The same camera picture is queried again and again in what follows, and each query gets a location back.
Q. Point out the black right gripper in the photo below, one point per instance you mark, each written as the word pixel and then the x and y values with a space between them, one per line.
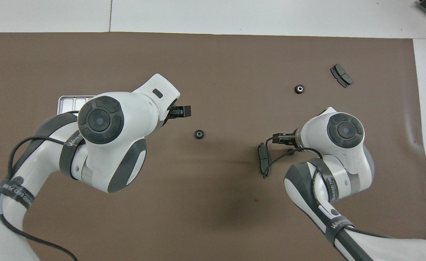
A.
pixel 293 139

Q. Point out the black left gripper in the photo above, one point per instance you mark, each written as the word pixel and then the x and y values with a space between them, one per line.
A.
pixel 166 115

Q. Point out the large black bearing gear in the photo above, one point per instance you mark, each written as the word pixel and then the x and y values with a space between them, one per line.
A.
pixel 299 88
pixel 198 134

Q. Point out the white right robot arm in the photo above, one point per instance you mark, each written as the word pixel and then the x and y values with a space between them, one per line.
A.
pixel 343 145

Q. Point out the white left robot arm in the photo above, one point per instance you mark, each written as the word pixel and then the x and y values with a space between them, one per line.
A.
pixel 115 123

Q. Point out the silver metal tray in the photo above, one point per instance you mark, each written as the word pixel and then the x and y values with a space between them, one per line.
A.
pixel 73 103

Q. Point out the long dark brake pad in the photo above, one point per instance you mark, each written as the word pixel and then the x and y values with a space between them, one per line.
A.
pixel 262 159

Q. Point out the brown table mat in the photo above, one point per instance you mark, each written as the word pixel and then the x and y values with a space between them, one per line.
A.
pixel 216 72

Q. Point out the short dark brake pad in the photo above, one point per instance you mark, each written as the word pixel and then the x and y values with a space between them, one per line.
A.
pixel 341 75

